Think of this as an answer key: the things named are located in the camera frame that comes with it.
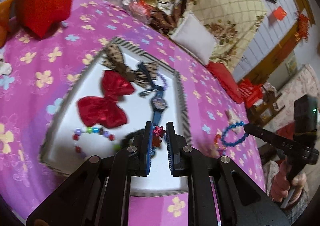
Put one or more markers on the striped white tray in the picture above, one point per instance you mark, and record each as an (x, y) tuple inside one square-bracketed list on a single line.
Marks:
[(69, 143)]

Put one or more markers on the red satin bow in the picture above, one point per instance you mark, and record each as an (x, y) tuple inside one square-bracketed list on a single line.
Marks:
[(104, 110)]

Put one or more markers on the small red flag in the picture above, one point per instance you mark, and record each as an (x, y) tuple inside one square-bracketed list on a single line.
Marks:
[(279, 13)]

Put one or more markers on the leopard print bow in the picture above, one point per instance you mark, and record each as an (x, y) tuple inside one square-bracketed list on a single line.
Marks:
[(143, 75)]

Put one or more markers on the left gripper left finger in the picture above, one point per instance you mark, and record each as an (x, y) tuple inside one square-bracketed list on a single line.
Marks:
[(98, 192)]

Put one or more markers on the pink floral bed sheet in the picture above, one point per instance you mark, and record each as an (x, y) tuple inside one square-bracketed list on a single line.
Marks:
[(42, 72)]

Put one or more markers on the blue striped strap watch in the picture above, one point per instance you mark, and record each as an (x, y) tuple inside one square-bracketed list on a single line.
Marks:
[(159, 105)]

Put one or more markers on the right hand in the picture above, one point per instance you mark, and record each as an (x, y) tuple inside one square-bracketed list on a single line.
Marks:
[(281, 186)]

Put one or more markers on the white small pillow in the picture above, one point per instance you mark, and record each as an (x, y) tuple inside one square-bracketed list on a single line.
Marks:
[(194, 38)]

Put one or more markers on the clear plastic bag pile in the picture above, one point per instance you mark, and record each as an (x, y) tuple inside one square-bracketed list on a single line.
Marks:
[(137, 8)]

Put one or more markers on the white gloves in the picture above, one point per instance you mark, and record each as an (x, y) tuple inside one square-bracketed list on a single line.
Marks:
[(5, 68)]

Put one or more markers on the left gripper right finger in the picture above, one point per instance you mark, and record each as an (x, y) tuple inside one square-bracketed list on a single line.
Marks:
[(219, 191)]

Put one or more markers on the orange plastic basket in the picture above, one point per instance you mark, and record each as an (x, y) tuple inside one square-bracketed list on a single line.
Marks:
[(5, 9)]

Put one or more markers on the red ruffled cushion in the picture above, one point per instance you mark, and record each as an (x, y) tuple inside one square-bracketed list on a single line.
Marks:
[(226, 81)]

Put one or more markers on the black scrunchie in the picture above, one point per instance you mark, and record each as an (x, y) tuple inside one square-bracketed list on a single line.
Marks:
[(132, 138)]

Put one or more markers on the cream fluffy scrunchie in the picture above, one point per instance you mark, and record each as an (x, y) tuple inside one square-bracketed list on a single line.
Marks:
[(233, 119)]

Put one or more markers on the floral beige quilt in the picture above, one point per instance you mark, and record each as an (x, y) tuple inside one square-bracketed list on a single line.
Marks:
[(233, 23)]

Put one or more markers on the red sequin hair clip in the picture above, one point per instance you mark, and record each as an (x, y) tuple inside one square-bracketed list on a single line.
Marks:
[(157, 134)]

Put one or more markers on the red shopping bag right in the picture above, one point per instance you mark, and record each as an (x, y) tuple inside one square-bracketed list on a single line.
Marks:
[(251, 93)]

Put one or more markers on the wooden chair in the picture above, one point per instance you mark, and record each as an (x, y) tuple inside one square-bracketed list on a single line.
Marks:
[(265, 112)]

